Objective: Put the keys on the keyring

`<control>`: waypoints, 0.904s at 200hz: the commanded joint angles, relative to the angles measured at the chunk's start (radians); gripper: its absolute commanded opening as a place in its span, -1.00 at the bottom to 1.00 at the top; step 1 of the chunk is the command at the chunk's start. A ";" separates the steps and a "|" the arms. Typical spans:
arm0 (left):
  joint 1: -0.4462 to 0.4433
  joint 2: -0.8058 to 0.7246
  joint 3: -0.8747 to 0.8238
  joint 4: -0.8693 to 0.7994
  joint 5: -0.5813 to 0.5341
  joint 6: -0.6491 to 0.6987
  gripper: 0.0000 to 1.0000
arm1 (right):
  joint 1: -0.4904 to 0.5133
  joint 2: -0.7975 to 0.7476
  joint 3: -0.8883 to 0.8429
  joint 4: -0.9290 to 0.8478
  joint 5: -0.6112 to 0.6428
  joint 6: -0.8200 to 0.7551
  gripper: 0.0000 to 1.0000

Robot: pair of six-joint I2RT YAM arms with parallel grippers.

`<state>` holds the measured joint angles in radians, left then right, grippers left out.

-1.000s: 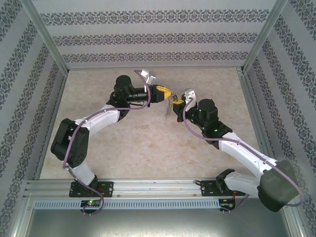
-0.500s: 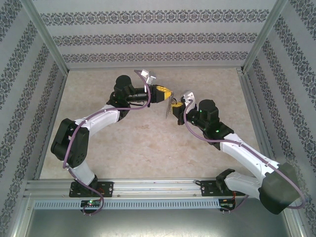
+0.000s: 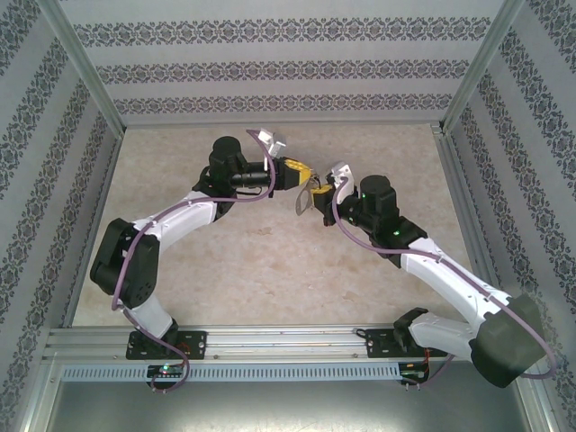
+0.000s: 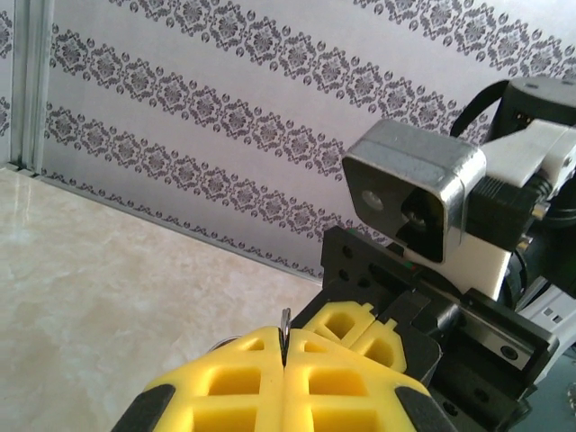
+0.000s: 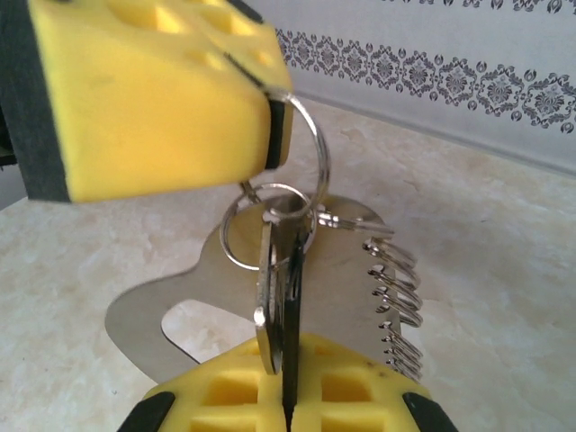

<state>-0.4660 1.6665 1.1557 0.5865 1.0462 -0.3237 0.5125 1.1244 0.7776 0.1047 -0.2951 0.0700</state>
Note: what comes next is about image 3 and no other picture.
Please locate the grey carabiner keyring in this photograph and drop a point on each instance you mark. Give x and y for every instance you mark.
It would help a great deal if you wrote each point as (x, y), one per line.
(300, 209)

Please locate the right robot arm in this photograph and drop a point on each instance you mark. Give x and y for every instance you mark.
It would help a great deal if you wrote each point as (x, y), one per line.
(445, 274)

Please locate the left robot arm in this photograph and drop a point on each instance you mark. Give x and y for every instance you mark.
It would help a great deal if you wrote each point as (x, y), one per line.
(130, 265)

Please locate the right circuit board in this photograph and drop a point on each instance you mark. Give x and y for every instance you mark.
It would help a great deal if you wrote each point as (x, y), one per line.
(414, 376)

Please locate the circuit board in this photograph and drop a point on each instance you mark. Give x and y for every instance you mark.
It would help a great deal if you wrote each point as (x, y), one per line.
(414, 376)
(166, 370)

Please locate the grey metal sheet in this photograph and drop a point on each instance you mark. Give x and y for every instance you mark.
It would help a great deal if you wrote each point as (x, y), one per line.
(288, 409)

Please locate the left circuit board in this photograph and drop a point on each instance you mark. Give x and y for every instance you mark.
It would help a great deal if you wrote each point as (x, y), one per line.
(166, 370)

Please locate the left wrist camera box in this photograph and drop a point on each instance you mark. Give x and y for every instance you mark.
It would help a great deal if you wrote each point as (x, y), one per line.
(272, 140)

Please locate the aluminium side rail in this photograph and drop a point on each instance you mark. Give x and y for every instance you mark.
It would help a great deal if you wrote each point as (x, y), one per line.
(102, 198)
(458, 180)

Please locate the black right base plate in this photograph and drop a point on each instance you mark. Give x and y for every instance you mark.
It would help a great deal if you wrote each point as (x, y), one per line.
(380, 344)

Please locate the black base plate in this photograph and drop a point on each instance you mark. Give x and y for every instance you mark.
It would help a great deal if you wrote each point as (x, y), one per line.
(195, 344)
(380, 344)

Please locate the aluminium mounting rail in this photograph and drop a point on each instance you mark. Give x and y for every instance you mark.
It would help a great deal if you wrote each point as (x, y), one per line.
(279, 342)

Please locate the aluminium frame post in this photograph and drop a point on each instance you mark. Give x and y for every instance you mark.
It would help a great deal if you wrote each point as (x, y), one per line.
(81, 67)
(481, 67)

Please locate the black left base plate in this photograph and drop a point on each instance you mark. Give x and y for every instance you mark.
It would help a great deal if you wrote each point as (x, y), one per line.
(195, 344)

